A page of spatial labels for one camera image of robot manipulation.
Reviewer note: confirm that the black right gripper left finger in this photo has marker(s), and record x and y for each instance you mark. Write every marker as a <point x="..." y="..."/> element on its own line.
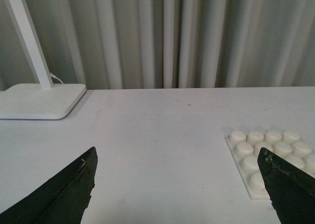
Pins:
<point x="62" y="199"/>

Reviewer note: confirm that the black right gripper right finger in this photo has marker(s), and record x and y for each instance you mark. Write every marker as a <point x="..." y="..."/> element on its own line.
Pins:
<point x="291" y="190"/>

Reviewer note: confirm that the white desk lamp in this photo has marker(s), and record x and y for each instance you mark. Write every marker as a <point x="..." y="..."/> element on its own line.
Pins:
<point x="44" y="100"/>

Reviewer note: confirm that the grey pleated curtain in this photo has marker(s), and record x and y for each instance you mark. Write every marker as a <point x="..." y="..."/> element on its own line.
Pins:
<point x="151" y="44"/>

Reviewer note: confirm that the white studded base plate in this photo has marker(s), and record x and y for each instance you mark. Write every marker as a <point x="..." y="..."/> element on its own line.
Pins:
<point x="288" y="145"/>

